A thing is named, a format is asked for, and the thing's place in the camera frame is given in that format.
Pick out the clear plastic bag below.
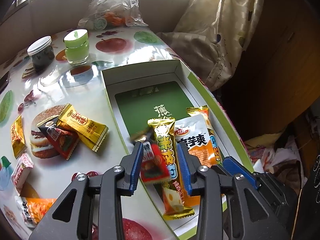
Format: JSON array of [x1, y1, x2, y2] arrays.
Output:
[[78, 0, 147, 31]]

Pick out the red white small snack packet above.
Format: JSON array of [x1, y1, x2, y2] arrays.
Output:
[[130, 127, 171, 184]]

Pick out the gold rice bar snack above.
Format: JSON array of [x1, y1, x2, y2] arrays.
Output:
[[148, 118, 195, 220]]

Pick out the gold peanut crisp candy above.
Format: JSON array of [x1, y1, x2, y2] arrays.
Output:
[[10, 115, 26, 159], [58, 103, 108, 152]]

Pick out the white red sesame nougat candy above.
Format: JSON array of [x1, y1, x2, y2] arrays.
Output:
[[11, 152, 34, 195]]

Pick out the green glass jar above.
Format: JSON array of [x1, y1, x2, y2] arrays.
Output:
[[63, 29, 89, 64]]

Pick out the black smartphone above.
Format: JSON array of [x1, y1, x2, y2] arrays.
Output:
[[0, 71, 10, 93]]

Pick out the green cardboard box tray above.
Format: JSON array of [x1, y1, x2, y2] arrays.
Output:
[[100, 58, 254, 240]]

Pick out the dark jar white lid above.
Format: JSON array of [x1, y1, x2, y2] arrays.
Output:
[[27, 36, 55, 73]]

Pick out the red black snack packet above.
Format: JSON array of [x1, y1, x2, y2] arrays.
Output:
[[39, 122, 79, 160]]

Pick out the white orange konjac snack packet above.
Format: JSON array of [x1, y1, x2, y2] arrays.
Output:
[[174, 115, 218, 167]]

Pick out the beige patterned curtain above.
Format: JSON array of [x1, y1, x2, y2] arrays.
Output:
[[158, 0, 264, 91]]

